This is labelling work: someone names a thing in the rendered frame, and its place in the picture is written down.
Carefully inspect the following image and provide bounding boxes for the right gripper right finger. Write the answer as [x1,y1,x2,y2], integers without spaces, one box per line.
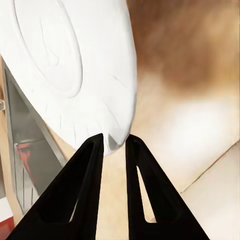
[125,134,210,240]

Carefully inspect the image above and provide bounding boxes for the saucer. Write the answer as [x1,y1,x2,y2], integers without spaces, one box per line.
[0,0,138,157]

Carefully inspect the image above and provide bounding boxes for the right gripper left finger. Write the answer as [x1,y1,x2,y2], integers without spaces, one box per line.
[6,133,104,240]

